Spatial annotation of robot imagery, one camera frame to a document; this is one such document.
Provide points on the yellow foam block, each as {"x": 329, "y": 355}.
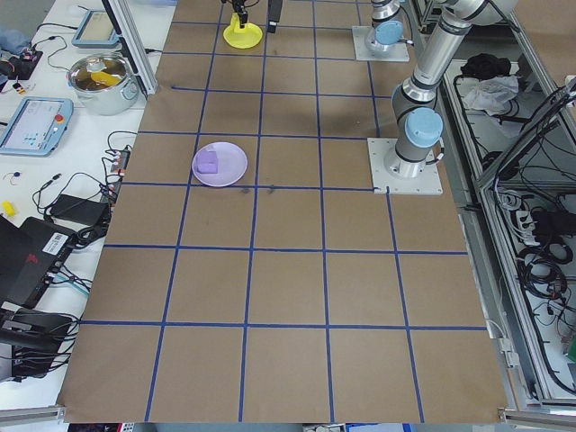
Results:
{"x": 234, "y": 24}

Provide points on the purple foam block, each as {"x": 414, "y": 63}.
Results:
{"x": 208, "y": 164}

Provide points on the yellow plate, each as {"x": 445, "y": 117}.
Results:
{"x": 245, "y": 39}

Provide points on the glass pot lid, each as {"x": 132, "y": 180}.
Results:
{"x": 114, "y": 67}

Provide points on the blue-grey teach pendant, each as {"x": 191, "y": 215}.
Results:
{"x": 95, "y": 28}
{"x": 31, "y": 126}

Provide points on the purple plate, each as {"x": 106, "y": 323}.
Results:
{"x": 231, "y": 166}

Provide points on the yellow item inside pot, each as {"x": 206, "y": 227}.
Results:
{"x": 104, "y": 77}

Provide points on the steel cooking pot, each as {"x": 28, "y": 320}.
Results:
{"x": 110, "y": 101}

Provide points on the black USB hub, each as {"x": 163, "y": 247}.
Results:
{"x": 118, "y": 166}

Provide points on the black cloth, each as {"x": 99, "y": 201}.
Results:
{"x": 488, "y": 65}

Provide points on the black electronics board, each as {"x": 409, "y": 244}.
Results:
{"x": 24, "y": 60}

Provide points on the white crumpled cloth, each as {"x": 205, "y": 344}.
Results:
{"x": 488, "y": 96}

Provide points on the blue cloth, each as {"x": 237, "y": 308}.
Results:
{"x": 11, "y": 38}

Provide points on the small yellow black tag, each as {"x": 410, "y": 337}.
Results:
{"x": 18, "y": 86}

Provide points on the black power adapter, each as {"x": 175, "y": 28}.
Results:
{"x": 76, "y": 208}

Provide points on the small yellow toy block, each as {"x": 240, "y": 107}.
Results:
{"x": 8, "y": 207}

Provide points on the white power strip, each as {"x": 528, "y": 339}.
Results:
{"x": 522, "y": 220}

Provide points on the black docking device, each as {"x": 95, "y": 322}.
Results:
{"x": 27, "y": 333}

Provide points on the aluminium profile post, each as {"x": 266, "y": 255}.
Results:
{"x": 135, "y": 54}

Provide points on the white square base plate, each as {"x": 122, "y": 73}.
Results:
{"x": 382, "y": 54}
{"x": 405, "y": 182}

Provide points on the V-shaped metal frame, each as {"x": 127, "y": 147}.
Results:
{"x": 480, "y": 252}

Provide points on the aluminium rail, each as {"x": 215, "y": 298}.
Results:
{"x": 540, "y": 416}
{"x": 31, "y": 413}

